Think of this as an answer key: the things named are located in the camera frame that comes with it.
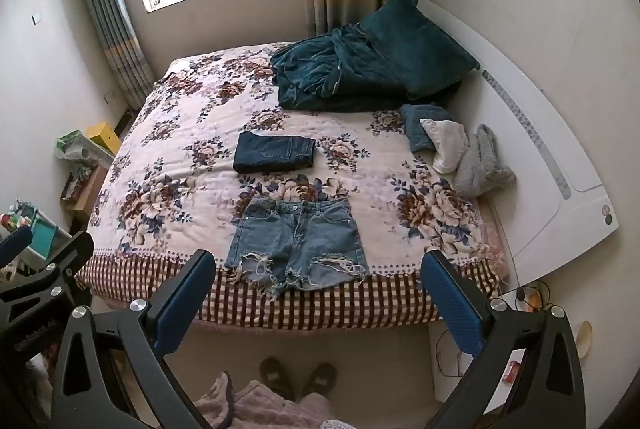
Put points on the person's pink fleece clothing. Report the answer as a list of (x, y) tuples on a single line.
[(270, 411)]

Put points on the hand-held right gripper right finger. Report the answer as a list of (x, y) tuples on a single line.
[(450, 301)]

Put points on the green and white plastic bag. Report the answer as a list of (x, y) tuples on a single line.
[(72, 146)]

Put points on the white cloth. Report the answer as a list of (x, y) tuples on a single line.
[(447, 145)]

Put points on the teal velvet pillow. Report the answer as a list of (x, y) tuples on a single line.
[(425, 44)]

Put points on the white bed headboard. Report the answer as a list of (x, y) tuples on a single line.
[(540, 149)]

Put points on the small red box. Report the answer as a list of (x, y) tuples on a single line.
[(512, 370)]

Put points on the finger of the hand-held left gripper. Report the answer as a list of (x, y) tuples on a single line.
[(70, 254), (15, 243)]

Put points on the cream round plate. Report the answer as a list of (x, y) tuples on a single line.
[(583, 339)]

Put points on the small blue denim garment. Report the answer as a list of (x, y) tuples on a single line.
[(419, 125)]

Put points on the dark brown slipper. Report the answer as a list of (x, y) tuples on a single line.
[(276, 376), (320, 379)]

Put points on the grey fuzzy garment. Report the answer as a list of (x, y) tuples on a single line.
[(485, 169)]

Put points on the folded dark blue jeans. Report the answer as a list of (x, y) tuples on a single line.
[(275, 153)]

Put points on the floral bed blanket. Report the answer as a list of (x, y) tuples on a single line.
[(185, 189)]

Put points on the light blue frayed denim shorts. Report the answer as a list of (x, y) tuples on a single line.
[(295, 239)]

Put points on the teal velvet quilt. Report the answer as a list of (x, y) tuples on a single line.
[(320, 69)]

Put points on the teal box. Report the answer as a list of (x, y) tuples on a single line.
[(45, 229)]

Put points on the white bedside table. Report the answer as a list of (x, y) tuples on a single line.
[(450, 381)]

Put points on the wooden stool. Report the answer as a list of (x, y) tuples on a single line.
[(85, 189)]

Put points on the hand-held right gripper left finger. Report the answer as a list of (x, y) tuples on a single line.
[(186, 294)]

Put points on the black charger plug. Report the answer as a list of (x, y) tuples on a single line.
[(522, 294)]

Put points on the yellow box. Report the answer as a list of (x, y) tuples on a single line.
[(104, 136)]

